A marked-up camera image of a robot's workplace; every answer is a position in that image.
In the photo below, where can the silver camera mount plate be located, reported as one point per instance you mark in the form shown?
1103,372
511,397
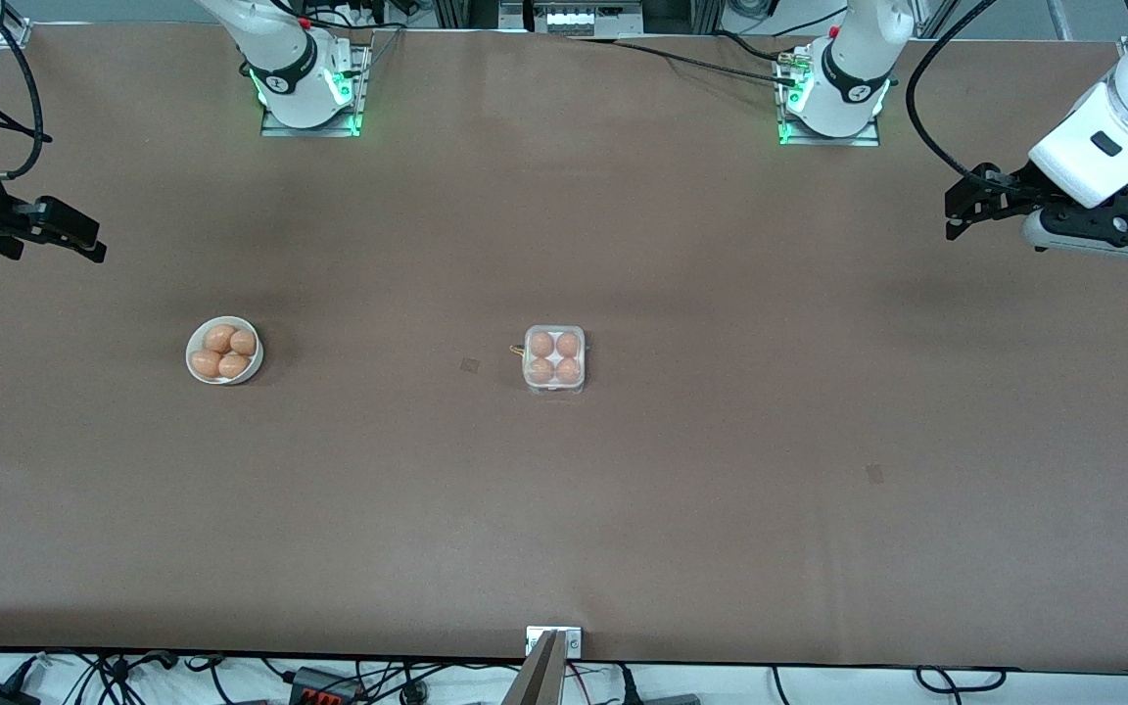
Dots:
574,641

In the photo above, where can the silver aluminium frame post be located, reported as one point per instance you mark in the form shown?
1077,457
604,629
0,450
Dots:
936,20
1060,20

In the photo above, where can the clear plastic egg box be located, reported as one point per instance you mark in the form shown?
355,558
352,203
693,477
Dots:
554,390

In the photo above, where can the power strip with white sockets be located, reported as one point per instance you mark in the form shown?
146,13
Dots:
574,20

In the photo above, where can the grey camera support pole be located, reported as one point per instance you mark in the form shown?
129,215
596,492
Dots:
540,681

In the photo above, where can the white round bowl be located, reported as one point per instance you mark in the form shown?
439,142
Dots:
258,357

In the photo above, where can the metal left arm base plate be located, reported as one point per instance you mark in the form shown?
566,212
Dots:
868,140

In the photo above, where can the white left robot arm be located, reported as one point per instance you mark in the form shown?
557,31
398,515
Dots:
853,78

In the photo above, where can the silver table corner bracket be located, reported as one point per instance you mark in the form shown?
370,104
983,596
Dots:
18,39

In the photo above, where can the black orange power adapter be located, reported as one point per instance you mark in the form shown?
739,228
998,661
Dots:
324,688

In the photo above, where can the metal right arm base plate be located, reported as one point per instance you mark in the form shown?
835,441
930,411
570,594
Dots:
309,131

